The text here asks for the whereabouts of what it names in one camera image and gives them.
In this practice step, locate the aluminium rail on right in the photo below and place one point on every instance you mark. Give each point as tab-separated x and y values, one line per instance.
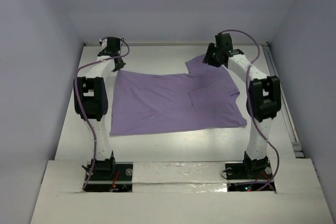
298	151

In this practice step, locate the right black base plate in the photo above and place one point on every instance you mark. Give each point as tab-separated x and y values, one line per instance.
239	180

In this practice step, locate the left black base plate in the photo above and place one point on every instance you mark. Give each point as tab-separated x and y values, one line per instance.
110	180

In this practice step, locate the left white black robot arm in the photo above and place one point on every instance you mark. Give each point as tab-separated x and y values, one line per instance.
91	103

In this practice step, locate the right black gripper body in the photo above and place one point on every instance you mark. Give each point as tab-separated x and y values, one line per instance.
210	57

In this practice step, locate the silver foil strip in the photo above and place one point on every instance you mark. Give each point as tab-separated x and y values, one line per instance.
178	177

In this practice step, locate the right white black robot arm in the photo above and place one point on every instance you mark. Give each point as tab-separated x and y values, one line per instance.
263	104

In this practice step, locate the purple t shirt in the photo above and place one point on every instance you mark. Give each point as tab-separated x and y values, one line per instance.
203	98

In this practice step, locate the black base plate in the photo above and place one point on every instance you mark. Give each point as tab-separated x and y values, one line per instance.
239	180
110	180

